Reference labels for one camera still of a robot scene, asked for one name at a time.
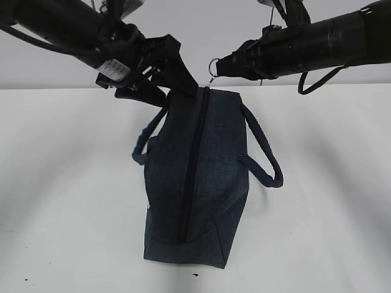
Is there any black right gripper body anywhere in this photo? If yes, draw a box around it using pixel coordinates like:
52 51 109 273
235 26 294 82

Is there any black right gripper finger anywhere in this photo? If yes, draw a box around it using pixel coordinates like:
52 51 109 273
216 51 260 80

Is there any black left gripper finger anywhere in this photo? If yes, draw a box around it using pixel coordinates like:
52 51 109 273
158 46 199 98
114 78 166 107

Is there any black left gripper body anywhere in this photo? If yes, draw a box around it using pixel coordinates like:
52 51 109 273
95 23 180 90

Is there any dark blue zipper lunch bag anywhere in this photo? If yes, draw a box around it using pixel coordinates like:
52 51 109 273
132 86 283 269

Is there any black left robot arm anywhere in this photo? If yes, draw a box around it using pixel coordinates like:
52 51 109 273
1 0 199 107

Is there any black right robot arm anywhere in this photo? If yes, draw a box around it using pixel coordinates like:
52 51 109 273
216 1 390 81

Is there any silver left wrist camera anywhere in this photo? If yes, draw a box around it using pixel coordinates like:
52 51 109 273
91 0 146 15

